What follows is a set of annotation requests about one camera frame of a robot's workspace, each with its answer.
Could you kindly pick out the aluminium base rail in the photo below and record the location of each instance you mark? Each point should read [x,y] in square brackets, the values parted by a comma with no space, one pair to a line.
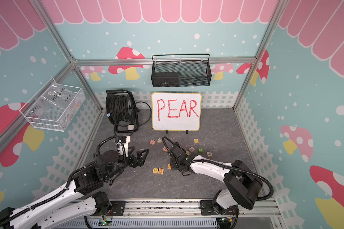
[190,213]

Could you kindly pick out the clear plastic wall bin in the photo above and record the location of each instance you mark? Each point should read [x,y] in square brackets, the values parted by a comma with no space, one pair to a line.
[53,107]

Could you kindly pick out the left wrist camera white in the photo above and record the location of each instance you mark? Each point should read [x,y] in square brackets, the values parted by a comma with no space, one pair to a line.
[122,144]

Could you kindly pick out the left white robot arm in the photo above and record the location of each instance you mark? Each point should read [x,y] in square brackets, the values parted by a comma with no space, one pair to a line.
[80,195]

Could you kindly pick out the white board with PEAR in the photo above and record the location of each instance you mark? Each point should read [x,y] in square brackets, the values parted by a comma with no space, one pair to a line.
[176,111]

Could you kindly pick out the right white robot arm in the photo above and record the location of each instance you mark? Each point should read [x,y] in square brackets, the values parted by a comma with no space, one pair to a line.
[243,186]

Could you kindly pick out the black box in basket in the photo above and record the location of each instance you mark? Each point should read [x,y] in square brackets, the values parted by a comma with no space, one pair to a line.
[165,79]

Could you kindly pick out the black cable reel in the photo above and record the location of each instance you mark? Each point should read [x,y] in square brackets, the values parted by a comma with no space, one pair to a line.
[122,111]

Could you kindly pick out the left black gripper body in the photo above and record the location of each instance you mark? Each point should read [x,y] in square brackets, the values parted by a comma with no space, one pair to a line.
[131,161]

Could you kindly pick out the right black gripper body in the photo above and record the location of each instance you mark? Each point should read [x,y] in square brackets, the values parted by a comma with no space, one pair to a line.
[175,166]

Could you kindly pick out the black mesh wall basket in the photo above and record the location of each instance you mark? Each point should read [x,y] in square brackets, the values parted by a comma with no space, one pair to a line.
[193,69]

